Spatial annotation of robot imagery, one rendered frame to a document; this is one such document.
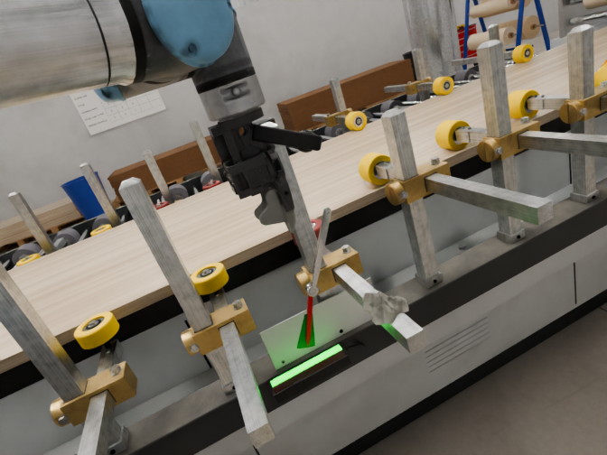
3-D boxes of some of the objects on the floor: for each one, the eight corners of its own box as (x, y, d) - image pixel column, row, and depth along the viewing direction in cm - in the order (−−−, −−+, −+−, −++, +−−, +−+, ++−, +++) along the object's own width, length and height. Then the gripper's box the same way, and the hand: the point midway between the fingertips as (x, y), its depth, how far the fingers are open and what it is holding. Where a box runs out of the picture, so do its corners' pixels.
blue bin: (117, 218, 578) (93, 175, 551) (80, 232, 570) (54, 190, 543) (123, 208, 628) (101, 169, 601) (89, 221, 620) (66, 181, 593)
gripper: (204, 125, 62) (252, 238, 70) (211, 127, 53) (264, 256, 62) (254, 106, 63) (294, 219, 72) (267, 106, 55) (312, 234, 63)
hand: (293, 223), depth 67 cm, fingers closed
